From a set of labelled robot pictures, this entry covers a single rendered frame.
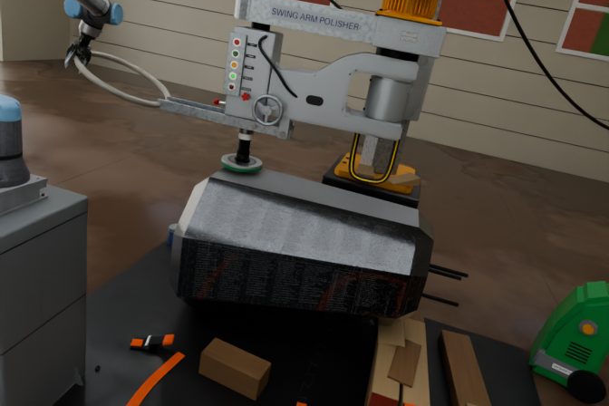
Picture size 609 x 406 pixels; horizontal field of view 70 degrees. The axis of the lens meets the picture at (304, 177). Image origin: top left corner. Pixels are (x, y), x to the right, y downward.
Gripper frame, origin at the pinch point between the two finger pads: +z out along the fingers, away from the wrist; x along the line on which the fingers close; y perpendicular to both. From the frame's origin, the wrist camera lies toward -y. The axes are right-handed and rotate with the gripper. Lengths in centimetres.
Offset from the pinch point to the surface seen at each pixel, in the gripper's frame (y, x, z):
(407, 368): 138, 160, 18
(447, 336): 114, 214, 17
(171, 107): 20, 45, -9
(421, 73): 22, 161, -90
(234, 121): 35, 71, -21
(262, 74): 40, 69, -49
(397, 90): 66, 119, -78
